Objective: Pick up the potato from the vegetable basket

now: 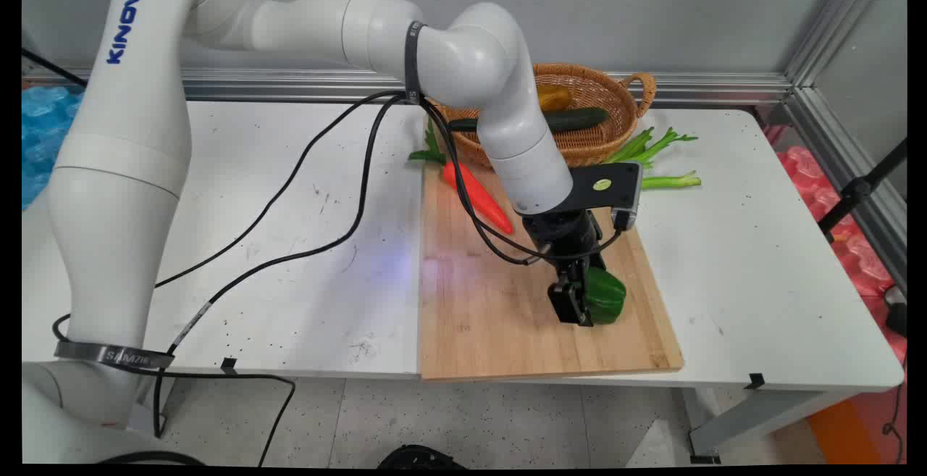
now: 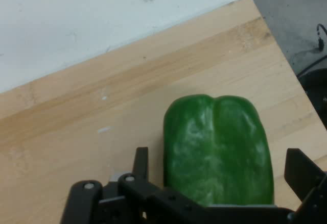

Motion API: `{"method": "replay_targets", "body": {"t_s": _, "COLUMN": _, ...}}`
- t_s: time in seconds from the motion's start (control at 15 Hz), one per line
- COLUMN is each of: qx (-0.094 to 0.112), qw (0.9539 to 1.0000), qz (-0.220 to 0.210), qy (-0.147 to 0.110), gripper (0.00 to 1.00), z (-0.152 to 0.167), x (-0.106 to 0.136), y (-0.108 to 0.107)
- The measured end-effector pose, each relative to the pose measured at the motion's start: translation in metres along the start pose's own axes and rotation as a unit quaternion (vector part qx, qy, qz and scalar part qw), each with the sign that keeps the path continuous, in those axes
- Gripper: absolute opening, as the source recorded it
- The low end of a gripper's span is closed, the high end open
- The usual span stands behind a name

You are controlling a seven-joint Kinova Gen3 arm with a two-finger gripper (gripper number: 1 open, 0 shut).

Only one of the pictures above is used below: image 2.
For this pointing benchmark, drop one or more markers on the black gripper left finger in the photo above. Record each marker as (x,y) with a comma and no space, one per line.
(132,185)

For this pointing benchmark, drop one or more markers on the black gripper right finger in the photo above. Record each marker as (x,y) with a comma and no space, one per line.
(301,175)

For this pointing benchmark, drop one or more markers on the light wooden board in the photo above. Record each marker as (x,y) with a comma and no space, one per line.
(127,101)

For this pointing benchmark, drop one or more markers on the green bell pepper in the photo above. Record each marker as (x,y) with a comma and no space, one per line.
(219,152)

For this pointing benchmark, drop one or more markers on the black device base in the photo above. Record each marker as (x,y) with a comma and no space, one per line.
(316,86)

